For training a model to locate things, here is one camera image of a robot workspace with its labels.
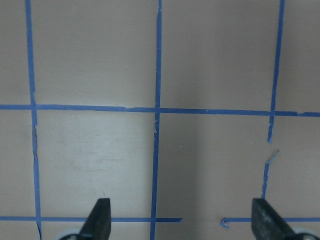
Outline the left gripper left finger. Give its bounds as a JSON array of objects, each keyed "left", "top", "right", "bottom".
[{"left": 78, "top": 198, "right": 111, "bottom": 240}]

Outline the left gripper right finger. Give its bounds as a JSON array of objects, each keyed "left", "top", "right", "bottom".
[{"left": 251, "top": 198, "right": 296, "bottom": 240}]

